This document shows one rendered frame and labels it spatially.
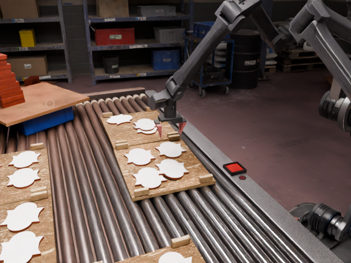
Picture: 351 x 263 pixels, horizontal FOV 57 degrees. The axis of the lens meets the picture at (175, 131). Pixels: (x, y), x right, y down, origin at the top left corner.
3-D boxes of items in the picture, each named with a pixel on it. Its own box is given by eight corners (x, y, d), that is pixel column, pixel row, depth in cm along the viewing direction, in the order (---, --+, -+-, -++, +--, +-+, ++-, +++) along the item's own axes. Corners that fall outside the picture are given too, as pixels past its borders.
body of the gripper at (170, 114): (183, 120, 146) (183, 105, 143) (161, 123, 143) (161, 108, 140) (178, 115, 152) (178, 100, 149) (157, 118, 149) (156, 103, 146)
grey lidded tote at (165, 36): (177, 38, 612) (178, 25, 601) (185, 41, 582) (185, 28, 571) (152, 40, 595) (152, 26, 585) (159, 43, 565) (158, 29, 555)
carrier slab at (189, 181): (180, 141, 167) (180, 138, 166) (215, 183, 132) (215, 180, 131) (113, 152, 156) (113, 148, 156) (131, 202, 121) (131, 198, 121)
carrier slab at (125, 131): (156, 111, 203) (156, 109, 202) (180, 139, 168) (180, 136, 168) (100, 119, 192) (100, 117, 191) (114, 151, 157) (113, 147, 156)
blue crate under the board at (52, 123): (47, 107, 210) (44, 92, 206) (75, 119, 192) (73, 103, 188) (-1, 122, 188) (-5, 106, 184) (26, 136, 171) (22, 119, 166)
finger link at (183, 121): (187, 136, 150) (187, 118, 146) (172, 138, 148) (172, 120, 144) (182, 130, 156) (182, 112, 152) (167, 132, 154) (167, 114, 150)
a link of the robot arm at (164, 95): (184, 92, 136) (174, 78, 139) (162, 97, 130) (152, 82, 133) (176, 110, 145) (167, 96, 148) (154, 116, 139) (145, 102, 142)
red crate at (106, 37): (131, 40, 595) (130, 24, 583) (135, 44, 556) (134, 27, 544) (95, 42, 579) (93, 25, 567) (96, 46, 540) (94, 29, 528)
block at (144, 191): (148, 191, 125) (148, 186, 123) (150, 194, 123) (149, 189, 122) (133, 194, 123) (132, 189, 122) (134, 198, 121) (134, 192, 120)
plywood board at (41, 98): (45, 84, 222) (44, 81, 221) (90, 99, 193) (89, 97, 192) (-35, 104, 187) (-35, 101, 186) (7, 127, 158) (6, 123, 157)
